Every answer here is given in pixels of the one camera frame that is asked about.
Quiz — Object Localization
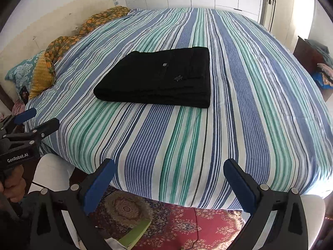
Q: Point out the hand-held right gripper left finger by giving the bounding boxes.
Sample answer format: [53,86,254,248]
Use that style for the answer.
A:
[30,158,117,250]

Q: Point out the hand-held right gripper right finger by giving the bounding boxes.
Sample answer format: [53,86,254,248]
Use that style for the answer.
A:
[223,158,310,250]

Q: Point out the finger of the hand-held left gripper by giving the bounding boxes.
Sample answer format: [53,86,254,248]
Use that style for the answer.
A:
[2,118,60,146]
[0,107,37,136]

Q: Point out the black pants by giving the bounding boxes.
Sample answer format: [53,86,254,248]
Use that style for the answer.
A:
[93,46,211,109]

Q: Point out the person's left hand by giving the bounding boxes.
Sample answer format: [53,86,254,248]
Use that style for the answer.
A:
[0,165,27,201]

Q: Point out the pink cloth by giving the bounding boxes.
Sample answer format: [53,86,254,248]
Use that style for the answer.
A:
[12,100,26,116]

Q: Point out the teal floral pillow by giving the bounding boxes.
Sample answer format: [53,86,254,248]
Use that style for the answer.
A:
[5,51,45,91]

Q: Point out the green book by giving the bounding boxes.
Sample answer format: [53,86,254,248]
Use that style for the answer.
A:
[118,219,152,248]

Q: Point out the orange floral yellow-backed blanket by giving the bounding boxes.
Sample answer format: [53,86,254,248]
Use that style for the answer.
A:
[28,6,130,100]

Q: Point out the striped bed sheet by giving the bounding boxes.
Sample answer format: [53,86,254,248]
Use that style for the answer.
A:
[25,7,331,210]

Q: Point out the red patterned rug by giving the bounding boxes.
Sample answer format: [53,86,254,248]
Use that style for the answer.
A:
[88,185,250,250]

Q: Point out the cream headboard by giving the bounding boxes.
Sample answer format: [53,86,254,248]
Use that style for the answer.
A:
[0,0,125,89]

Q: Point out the blue cloth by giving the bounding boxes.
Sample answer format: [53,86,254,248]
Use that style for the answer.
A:
[312,71,329,89]

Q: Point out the pink floral garment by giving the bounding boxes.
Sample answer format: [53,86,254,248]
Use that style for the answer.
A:
[317,62,333,86]

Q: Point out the grey-green garment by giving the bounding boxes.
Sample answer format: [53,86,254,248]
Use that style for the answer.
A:
[304,39,331,58]

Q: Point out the black cable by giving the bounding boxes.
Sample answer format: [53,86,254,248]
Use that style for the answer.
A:
[179,208,201,250]

